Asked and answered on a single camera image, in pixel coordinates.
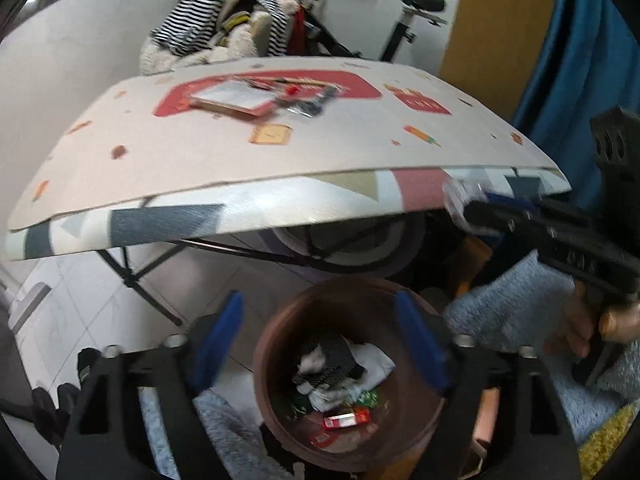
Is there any black exercise bike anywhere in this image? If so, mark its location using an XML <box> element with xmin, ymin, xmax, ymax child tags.
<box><xmin>272</xmin><ymin>0</ymin><xmax>448</xmax><ymax>63</ymax></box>

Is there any clear plastic wrapper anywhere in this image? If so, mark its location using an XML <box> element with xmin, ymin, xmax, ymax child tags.
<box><xmin>442</xmin><ymin>177</ymin><xmax>493</xmax><ymax>235</ymax></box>

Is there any person's right hand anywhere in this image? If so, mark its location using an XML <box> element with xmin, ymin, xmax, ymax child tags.
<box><xmin>545</xmin><ymin>280</ymin><xmax>640</xmax><ymax>361</ymax></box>

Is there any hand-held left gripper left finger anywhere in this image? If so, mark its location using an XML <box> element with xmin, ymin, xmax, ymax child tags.
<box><xmin>55</xmin><ymin>290</ymin><xmax>246</xmax><ymax>480</ymax></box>

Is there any grey fluffy clothing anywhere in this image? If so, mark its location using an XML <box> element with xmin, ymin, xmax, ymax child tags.
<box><xmin>140</xmin><ymin>390</ymin><xmax>281</xmax><ymax>480</ymax></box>

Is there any wooden door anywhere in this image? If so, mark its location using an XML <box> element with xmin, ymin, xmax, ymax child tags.
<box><xmin>440</xmin><ymin>0</ymin><xmax>561</xmax><ymax>123</ymax></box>

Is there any white crumpled tissue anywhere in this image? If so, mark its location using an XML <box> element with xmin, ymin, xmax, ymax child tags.
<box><xmin>307</xmin><ymin>385</ymin><xmax>351</xmax><ymax>411</ymax></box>
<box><xmin>350</xmin><ymin>342</ymin><xmax>396</xmax><ymax>386</ymax></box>

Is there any striped cloth on plush pile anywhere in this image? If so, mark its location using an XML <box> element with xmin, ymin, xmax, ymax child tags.
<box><xmin>139</xmin><ymin>0</ymin><xmax>301</xmax><ymax>76</ymax></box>

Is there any white pad with brown edge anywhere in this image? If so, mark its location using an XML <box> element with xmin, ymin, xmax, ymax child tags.
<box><xmin>187</xmin><ymin>80</ymin><xmax>278</xmax><ymax>118</ymax></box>

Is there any dark jacket with yellow stripes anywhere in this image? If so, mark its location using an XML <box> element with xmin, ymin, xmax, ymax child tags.
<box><xmin>215</xmin><ymin>0</ymin><xmax>261</xmax><ymax>33</ymax></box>

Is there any yellow rug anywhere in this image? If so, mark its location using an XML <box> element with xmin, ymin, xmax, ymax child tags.
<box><xmin>575</xmin><ymin>402</ymin><xmax>640</xmax><ymax>480</ymax></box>

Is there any brown cardboard box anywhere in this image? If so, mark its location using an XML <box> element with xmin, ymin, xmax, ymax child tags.
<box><xmin>450</xmin><ymin>235</ymin><xmax>501</xmax><ymax>301</ymax></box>

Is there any dark foil wrapper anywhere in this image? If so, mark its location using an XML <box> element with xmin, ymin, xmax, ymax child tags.
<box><xmin>287</xmin><ymin>87</ymin><xmax>346</xmax><ymax>118</ymax></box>

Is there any red cloth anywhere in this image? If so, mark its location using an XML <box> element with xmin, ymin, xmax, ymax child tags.
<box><xmin>287</xmin><ymin>7</ymin><xmax>308</xmax><ymax>56</ymax></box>

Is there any patterned folding table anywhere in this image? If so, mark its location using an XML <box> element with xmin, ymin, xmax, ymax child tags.
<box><xmin>7</xmin><ymin>55</ymin><xmax>561</xmax><ymax>233</ymax></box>
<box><xmin>5</xmin><ymin>167</ymin><xmax>573</xmax><ymax>326</ymax></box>

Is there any red foil wrapper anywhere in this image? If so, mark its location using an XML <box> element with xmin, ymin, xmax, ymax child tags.
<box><xmin>310</xmin><ymin>430</ymin><xmax>351</xmax><ymax>449</ymax></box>

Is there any blue curtain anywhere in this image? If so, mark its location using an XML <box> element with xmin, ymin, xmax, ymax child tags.
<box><xmin>512</xmin><ymin>0</ymin><xmax>640</xmax><ymax>211</ymax></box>

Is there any trash inside bin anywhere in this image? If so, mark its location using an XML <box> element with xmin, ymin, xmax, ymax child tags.
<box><xmin>297</xmin><ymin>337</ymin><xmax>366</xmax><ymax>386</ymax></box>

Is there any blue grey fluffy cloth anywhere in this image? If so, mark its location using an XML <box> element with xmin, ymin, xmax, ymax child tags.
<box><xmin>442</xmin><ymin>250</ymin><xmax>640</xmax><ymax>443</ymax></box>

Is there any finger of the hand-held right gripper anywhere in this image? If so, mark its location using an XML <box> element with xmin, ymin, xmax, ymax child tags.
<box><xmin>462</xmin><ymin>201</ymin><xmax>576</xmax><ymax>263</ymax></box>
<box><xmin>484</xmin><ymin>191</ymin><xmax>606</xmax><ymax>233</ymax></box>

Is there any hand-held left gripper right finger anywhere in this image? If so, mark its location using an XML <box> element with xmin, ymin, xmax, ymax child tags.
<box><xmin>392</xmin><ymin>290</ymin><xmax>583</xmax><ymax>480</ymax></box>

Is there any brown round bin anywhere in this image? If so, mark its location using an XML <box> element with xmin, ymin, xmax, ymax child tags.
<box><xmin>252</xmin><ymin>275</ymin><xmax>448</xmax><ymax>473</ymax></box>

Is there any red packet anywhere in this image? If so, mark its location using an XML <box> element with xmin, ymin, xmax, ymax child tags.
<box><xmin>322</xmin><ymin>407</ymin><xmax>372</xmax><ymax>431</ymax></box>

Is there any striped shirt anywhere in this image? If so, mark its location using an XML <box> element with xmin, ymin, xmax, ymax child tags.
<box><xmin>150</xmin><ymin>0</ymin><xmax>291</xmax><ymax>58</ymax></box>

